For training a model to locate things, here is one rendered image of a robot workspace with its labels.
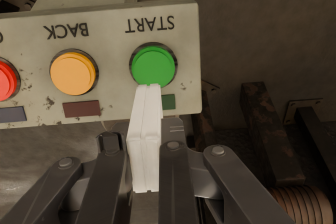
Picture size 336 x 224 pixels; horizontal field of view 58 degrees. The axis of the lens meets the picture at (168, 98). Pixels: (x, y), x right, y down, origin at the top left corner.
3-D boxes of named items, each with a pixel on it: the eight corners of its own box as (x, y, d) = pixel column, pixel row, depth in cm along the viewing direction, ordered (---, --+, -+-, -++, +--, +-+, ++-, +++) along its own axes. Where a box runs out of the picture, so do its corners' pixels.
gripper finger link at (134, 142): (149, 193, 14) (133, 194, 14) (152, 124, 21) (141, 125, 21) (142, 138, 13) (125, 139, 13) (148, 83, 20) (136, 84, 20)
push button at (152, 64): (175, 81, 30) (176, 88, 28) (135, 84, 30) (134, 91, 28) (172, 41, 29) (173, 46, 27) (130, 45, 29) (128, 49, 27)
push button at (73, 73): (100, 87, 30) (96, 94, 28) (60, 91, 30) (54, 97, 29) (93, 48, 29) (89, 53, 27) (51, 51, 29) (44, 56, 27)
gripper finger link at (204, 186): (160, 175, 12) (236, 169, 12) (160, 117, 17) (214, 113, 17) (163, 204, 12) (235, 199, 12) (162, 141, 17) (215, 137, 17)
